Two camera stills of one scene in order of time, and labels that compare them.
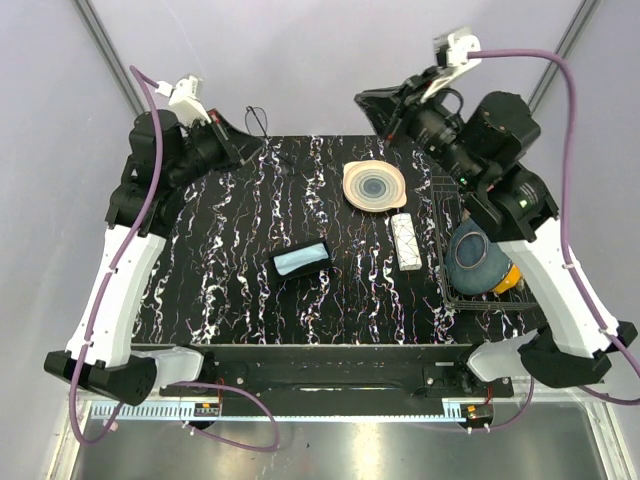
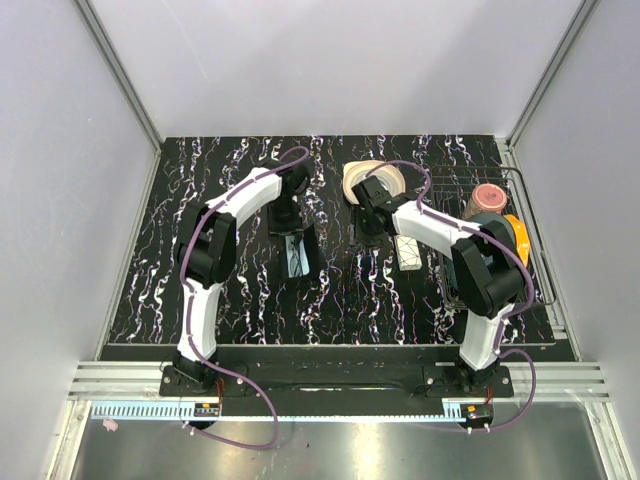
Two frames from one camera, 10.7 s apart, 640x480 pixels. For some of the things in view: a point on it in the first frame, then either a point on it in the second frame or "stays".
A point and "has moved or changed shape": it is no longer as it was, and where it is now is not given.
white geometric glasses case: (405, 242) stays
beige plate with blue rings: (373, 185) stays
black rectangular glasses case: (293, 263) has moved or changed shape
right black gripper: (385, 106) → (362, 238)
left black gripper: (243, 145) → (294, 227)
